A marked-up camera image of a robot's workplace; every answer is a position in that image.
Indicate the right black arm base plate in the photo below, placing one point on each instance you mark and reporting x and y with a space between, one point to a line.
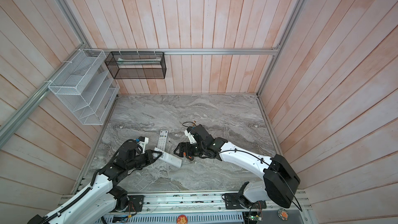
238 201

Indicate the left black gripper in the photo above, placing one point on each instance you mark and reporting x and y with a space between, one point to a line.
150 157

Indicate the round badge sticker on right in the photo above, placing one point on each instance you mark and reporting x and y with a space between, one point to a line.
283 214

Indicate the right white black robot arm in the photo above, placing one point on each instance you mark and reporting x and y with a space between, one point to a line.
280 181

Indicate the red round sticker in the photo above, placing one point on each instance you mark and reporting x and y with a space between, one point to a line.
182 219

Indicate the orange handled screwdriver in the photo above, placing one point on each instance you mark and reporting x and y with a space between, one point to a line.
188 157

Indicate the white remote control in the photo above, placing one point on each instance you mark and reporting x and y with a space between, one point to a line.
162 141
170 159

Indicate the black wire mesh basket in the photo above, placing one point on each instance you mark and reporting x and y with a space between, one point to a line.
136 64

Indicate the aluminium front rail frame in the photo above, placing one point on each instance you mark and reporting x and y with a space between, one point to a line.
206 207

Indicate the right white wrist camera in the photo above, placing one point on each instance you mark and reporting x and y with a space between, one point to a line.
190 136

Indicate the horizontal aluminium wall rail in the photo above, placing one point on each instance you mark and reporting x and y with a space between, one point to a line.
201 51

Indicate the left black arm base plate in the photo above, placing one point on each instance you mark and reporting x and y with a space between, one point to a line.
133 203

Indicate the white wire mesh shelf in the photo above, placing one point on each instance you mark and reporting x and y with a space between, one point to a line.
85 87

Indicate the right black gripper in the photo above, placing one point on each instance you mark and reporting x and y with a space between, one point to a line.
188 151

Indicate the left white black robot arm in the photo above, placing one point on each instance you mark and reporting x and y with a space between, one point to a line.
102 194

